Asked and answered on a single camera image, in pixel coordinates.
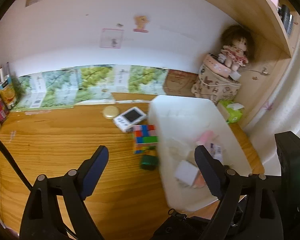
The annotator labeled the green grape cardboard sheet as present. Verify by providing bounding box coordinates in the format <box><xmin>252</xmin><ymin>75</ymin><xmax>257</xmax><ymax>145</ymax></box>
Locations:
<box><xmin>14</xmin><ymin>64</ymin><xmax>168</xmax><ymax>111</ymax></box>

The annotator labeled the white handheld game console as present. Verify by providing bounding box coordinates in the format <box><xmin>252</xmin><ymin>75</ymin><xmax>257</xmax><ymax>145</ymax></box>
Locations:
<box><xmin>113</xmin><ymin>107</ymin><xmax>147</xmax><ymax>133</ymax></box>

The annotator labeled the white power adapter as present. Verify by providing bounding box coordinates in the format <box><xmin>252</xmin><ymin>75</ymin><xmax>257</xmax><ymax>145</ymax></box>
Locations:
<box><xmin>174</xmin><ymin>160</ymin><xmax>199</xmax><ymax>186</ymax></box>

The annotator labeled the small clear sticker box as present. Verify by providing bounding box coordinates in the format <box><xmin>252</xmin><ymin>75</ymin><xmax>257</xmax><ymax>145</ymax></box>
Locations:
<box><xmin>167</xmin><ymin>138</ymin><xmax>190</xmax><ymax>160</ymax></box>

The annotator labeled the colourful rubik's cube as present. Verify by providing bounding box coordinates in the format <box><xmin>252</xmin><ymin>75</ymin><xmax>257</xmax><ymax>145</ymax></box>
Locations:
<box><xmin>133</xmin><ymin>125</ymin><xmax>159</xmax><ymax>154</ymax></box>

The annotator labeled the brown cartoon cardboard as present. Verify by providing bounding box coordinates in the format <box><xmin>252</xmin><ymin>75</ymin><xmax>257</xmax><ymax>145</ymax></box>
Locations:
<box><xmin>163</xmin><ymin>69</ymin><xmax>198</xmax><ymax>97</ymax></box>

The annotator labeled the round beige zip case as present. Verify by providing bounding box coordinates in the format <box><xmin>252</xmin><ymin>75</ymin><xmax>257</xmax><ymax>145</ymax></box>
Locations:
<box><xmin>102</xmin><ymin>105</ymin><xmax>120</xmax><ymax>120</ymax></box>

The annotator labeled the pink snack packet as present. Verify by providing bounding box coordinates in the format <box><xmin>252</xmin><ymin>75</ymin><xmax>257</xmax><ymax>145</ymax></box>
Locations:
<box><xmin>0</xmin><ymin>97</ymin><xmax>10</xmax><ymax>124</ymax></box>

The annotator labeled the dark green jar gold lid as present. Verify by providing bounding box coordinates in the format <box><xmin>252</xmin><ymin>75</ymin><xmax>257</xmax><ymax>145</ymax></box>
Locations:
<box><xmin>140</xmin><ymin>146</ymin><xmax>159</xmax><ymax>171</ymax></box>

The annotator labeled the pink pencil case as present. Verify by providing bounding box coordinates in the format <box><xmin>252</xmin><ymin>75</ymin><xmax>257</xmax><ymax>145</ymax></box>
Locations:
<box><xmin>203</xmin><ymin>54</ymin><xmax>231</xmax><ymax>78</ymax></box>

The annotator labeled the clear box with label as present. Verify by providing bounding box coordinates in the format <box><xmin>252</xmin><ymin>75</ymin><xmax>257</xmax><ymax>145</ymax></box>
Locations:
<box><xmin>207</xmin><ymin>142</ymin><xmax>224</xmax><ymax>164</ymax></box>

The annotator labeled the brown-haired rag doll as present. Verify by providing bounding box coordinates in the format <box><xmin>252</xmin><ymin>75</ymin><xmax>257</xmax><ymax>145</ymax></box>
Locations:
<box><xmin>218</xmin><ymin>25</ymin><xmax>255</xmax><ymax>72</ymax></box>

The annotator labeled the pink tube pack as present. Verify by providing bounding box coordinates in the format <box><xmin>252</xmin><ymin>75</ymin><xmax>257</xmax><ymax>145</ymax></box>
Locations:
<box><xmin>196</xmin><ymin>130</ymin><xmax>217</xmax><ymax>146</ymax></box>

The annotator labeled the white plastic bin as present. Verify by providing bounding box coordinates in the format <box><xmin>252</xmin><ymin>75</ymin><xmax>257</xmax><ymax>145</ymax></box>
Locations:
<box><xmin>148</xmin><ymin>95</ymin><xmax>252</xmax><ymax>212</ymax></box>

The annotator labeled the pink oval pouch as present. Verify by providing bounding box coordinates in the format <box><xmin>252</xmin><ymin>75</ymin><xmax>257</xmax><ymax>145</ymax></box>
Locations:
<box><xmin>192</xmin><ymin>172</ymin><xmax>206</xmax><ymax>189</ymax></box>

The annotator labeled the black cable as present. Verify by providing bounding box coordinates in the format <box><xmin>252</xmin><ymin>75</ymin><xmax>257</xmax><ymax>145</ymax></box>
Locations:
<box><xmin>0</xmin><ymin>132</ymin><xmax>33</xmax><ymax>190</ymax></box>

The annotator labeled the yellow cartoon wall hook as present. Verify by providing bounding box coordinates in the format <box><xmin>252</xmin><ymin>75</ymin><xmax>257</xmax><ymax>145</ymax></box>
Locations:
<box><xmin>133</xmin><ymin>15</ymin><xmax>149</xmax><ymax>33</ymax></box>

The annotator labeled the green tissue pack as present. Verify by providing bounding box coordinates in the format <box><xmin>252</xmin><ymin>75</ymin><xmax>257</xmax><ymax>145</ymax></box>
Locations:
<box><xmin>217</xmin><ymin>100</ymin><xmax>244</xmax><ymax>124</ymax></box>

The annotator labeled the printed canvas bag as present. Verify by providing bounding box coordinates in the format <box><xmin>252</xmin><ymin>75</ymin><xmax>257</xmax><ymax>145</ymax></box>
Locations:
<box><xmin>191</xmin><ymin>64</ymin><xmax>241</xmax><ymax>105</ymax></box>

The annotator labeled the pink square wall sticker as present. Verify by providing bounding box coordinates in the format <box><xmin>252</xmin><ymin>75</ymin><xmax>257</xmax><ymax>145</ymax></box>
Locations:
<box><xmin>100</xmin><ymin>28</ymin><xmax>124</xmax><ymax>49</ymax></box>

